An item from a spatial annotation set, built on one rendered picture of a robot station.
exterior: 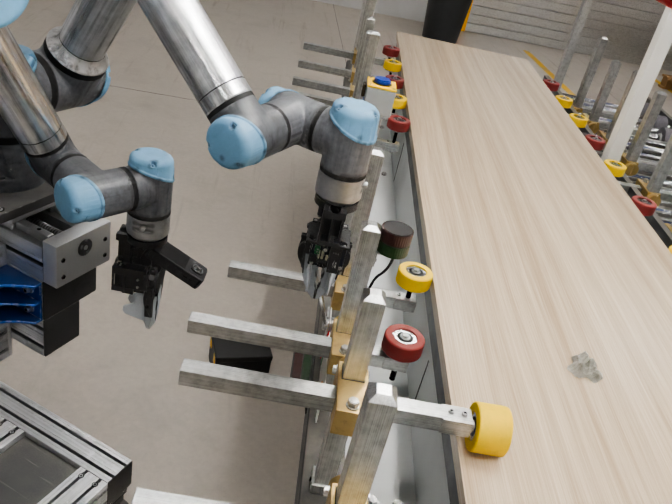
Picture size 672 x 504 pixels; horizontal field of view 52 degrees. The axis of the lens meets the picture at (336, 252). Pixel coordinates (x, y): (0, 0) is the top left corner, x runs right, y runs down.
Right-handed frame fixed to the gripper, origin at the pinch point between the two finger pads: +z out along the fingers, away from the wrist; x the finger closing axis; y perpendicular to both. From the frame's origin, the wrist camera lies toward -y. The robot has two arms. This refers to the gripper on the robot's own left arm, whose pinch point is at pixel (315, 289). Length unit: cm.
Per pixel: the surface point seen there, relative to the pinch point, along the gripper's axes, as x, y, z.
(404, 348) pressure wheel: 18.8, -1.2, 9.9
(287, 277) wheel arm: -5.6, -28.2, 17.3
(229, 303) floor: -28, -127, 101
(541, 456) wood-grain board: 41.4, 19.6, 10.4
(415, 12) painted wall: 78, -777, 92
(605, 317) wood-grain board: 66, -27, 10
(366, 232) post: 7.0, -7.1, -9.5
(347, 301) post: 6.7, -7.1, 6.0
